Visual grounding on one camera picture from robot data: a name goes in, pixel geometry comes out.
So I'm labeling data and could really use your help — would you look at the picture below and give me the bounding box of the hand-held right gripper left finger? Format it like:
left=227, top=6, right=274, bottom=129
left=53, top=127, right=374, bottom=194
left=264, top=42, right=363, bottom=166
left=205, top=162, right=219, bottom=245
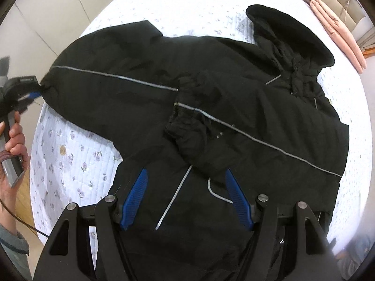
left=32, top=168, right=148, bottom=281

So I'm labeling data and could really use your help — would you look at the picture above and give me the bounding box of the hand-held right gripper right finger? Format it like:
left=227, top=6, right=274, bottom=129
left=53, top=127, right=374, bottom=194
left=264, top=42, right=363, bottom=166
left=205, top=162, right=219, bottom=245
left=225, top=169, right=345, bottom=281

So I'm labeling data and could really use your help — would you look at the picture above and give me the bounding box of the black cable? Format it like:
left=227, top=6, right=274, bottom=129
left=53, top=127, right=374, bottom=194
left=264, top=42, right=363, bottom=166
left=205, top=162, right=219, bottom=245
left=0, top=200, right=51, bottom=237

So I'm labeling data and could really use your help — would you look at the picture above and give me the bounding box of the person's jeans leg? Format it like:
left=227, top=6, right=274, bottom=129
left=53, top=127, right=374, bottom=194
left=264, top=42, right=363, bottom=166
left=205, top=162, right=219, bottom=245
left=337, top=234, right=372, bottom=280

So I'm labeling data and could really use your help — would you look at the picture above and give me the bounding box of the white floral quilt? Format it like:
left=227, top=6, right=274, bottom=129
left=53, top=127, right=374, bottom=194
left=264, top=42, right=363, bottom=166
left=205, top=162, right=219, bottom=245
left=29, top=0, right=369, bottom=270

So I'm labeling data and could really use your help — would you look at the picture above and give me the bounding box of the person's left hand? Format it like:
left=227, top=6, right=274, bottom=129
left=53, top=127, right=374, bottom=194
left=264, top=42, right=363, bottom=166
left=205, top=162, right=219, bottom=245
left=0, top=113, right=29, bottom=204

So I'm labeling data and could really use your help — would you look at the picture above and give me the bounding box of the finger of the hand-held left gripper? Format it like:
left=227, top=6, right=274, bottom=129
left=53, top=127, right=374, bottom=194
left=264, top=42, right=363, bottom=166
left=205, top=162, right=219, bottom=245
left=10, top=76, right=39, bottom=93
left=18, top=92, right=42, bottom=113

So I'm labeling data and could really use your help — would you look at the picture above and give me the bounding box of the black hooded jacket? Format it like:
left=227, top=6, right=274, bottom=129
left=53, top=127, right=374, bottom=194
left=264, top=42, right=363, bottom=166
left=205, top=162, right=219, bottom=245
left=41, top=4, right=350, bottom=281

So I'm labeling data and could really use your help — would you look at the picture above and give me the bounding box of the person's left forearm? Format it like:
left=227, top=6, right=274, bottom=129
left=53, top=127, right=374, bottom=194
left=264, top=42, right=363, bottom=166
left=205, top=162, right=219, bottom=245
left=0, top=200, right=33, bottom=281

